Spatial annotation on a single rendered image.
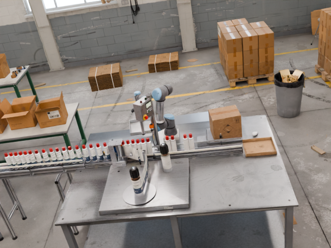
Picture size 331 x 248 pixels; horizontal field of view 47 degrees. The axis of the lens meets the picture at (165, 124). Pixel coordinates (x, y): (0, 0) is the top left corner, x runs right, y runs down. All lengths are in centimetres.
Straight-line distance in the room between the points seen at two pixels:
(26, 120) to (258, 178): 318
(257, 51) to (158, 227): 398
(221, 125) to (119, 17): 550
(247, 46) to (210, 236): 391
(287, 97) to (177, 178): 280
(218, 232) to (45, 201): 241
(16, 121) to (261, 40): 418
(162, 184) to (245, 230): 98
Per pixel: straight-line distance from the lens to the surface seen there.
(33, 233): 496
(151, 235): 411
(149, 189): 357
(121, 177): 381
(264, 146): 405
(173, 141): 389
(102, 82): 788
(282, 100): 601
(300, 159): 528
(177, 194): 349
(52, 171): 432
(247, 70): 712
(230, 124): 406
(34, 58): 980
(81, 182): 400
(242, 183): 361
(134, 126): 448
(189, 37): 910
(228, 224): 410
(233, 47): 692
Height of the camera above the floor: 315
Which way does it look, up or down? 30 degrees down
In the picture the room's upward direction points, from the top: 10 degrees counter-clockwise
